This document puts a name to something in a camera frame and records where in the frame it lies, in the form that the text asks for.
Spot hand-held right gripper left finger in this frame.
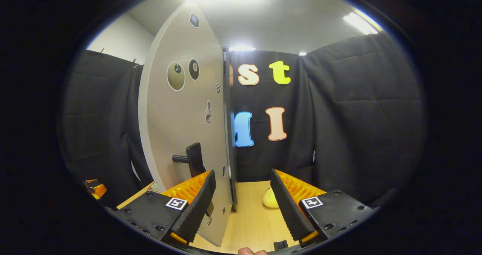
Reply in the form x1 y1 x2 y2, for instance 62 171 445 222
115 169 217 249

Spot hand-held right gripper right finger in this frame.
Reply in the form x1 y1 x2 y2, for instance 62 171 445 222
270 168 379 248

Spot black door handle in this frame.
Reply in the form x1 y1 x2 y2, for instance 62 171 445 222
172 142 207 178

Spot grey cabinet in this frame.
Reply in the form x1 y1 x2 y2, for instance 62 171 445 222
223 47 238 212

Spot yellow plush toy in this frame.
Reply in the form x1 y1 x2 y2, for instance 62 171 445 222
262 187 280 209

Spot grey cabinet door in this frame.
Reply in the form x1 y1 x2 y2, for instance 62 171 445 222
137 3 235 247

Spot small ceiling light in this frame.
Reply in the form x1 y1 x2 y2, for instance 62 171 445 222
343 8 383 35

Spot black backdrop cloth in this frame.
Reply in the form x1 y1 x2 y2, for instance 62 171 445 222
60 31 428 210

